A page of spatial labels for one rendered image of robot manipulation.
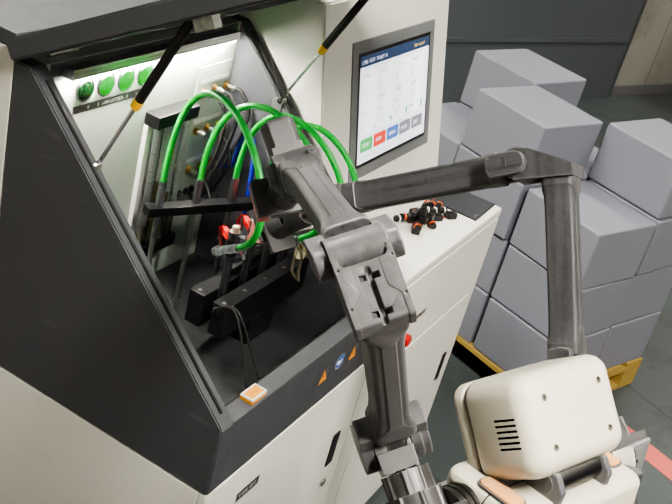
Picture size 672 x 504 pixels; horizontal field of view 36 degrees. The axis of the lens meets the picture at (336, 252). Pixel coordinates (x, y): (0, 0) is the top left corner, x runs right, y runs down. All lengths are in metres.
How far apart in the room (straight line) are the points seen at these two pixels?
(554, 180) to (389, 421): 0.59
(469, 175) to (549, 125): 1.83
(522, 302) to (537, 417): 2.34
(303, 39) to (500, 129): 1.50
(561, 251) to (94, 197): 0.83
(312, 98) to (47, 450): 0.97
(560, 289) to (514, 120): 1.98
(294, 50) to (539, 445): 1.25
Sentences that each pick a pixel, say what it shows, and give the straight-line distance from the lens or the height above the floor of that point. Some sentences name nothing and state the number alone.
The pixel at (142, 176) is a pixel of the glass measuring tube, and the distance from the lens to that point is 2.32.
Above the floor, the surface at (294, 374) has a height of 0.95.
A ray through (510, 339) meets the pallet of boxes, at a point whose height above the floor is 0.26.
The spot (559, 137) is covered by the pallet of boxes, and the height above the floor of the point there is 0.99.
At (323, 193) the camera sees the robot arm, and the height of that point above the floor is 1.58.
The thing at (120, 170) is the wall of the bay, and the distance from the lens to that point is 2.26.
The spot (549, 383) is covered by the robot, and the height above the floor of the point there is 1.38.
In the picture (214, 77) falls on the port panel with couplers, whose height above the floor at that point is 1.33.
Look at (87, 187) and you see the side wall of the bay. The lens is 1.91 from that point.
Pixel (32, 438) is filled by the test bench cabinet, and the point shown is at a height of 0.66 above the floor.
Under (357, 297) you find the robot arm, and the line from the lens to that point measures 1.19.
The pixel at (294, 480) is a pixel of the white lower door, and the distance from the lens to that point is 2.45.
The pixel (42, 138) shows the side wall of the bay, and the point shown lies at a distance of 1.96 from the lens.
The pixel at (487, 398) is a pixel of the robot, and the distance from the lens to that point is 1.51.
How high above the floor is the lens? 2.15
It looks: 28 degrees down
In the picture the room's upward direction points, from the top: 16 degrees clockwise
